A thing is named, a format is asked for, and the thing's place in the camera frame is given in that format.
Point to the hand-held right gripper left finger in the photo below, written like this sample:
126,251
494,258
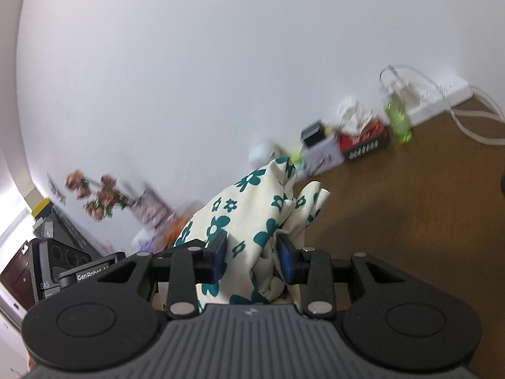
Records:
219,258

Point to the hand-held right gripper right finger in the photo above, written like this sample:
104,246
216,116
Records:
285,262

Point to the cream green floral dress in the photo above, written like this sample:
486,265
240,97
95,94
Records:
236,205

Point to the brown door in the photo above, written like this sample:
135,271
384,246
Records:
15,276

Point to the orange snack plastic bag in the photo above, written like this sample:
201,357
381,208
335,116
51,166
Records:
177,225

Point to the patterned flower vase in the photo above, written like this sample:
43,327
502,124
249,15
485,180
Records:
152,207

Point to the dried pink roses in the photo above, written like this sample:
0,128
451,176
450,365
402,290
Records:
104,197

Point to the small green white boxes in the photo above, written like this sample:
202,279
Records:
296,160

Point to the white robot-shaped speaker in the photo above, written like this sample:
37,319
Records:
262,152

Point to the grey tin box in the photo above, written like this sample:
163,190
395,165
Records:
323,156

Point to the black power adapter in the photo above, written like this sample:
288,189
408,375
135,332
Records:
313,133

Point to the dark red tissue box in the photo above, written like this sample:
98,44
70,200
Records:
365,142

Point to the green spray bottle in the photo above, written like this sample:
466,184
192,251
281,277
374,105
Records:
399,122

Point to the white charger plug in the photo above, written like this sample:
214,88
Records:
406,94

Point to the white power strip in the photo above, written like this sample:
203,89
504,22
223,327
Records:
446,94

